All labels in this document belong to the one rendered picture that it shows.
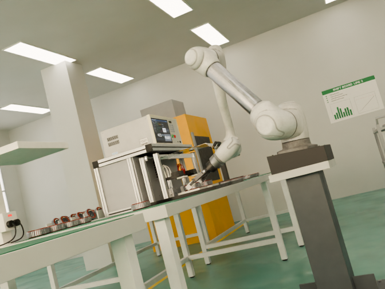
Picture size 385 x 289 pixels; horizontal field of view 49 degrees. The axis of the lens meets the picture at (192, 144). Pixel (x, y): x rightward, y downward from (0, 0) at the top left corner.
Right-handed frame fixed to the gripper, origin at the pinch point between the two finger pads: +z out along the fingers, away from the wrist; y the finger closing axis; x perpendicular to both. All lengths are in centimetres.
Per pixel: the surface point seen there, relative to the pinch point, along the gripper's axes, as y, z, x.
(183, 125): 347, 65, 147
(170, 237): -93, -10, -27
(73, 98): 297, 154, 294
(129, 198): -20.6, 29.3, 18.9
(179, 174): -3.2, -0.2, 10.7
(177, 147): 17.1, -4.6, 30.0
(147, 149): -21.9, -1.7, 31.3
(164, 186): -20.4, 6.3, 8.3
